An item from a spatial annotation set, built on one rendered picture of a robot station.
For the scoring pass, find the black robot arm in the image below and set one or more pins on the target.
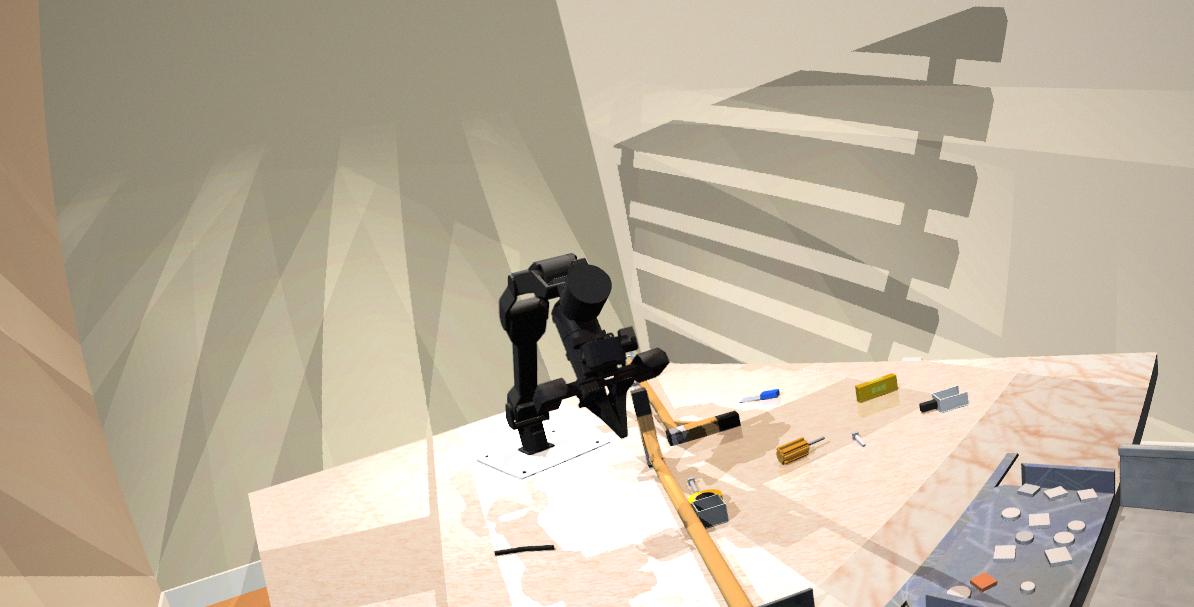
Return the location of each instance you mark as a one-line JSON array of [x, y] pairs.
[[583, 290]]

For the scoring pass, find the yellow rectangular block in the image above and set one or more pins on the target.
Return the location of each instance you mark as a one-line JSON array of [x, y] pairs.
[[877, 387]]

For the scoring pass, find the orange square tile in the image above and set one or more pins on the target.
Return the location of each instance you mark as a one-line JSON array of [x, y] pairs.
[[983, 582]]

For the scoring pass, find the black thin bar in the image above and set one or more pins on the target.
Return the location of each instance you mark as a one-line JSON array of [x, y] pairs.
[[524, 548]]

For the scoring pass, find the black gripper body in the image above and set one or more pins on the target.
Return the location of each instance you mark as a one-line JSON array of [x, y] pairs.
[[645, 366]]

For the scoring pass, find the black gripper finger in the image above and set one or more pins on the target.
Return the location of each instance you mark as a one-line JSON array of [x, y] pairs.
[[617, 399], [598, 403]]

